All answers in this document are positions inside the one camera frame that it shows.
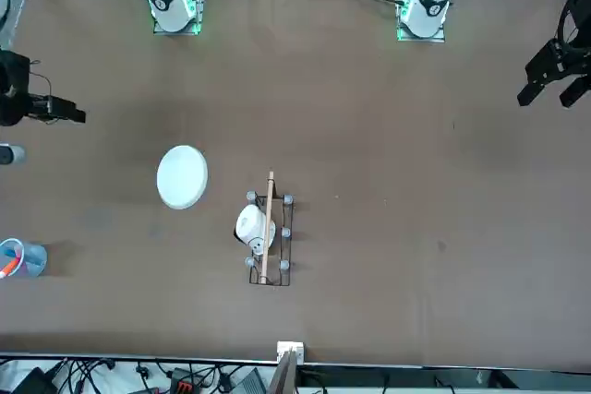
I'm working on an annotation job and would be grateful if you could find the black wire cup rack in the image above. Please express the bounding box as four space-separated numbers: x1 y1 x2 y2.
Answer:
243 171 297 288

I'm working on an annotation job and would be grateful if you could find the white plate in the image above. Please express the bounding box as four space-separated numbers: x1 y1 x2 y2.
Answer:
155 144 210 211

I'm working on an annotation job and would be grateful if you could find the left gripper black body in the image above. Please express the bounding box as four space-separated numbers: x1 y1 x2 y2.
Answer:
556 0 591 62

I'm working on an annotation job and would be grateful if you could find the white bracket block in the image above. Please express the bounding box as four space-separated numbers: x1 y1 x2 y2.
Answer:
276 340 307 364

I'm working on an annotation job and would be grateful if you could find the grey power adapter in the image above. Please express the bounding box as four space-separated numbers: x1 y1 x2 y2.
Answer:
232 367 270 394

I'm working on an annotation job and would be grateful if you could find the white mug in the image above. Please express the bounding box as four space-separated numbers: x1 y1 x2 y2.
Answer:
235 203 278 257

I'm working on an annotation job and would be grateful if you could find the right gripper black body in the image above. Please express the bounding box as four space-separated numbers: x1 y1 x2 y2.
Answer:
0 49 32 128

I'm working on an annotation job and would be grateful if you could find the orange marker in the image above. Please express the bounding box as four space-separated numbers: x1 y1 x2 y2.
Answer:
0 257 23 281

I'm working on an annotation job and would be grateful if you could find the light blue pen cup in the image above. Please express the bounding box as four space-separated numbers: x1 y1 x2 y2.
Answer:
0 237 49 279

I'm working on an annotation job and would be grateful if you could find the black power adapter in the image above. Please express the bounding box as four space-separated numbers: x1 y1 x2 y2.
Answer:
9 364 60 394

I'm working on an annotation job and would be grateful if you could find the orange black connector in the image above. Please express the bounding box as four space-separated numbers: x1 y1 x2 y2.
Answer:
167 367 196 394

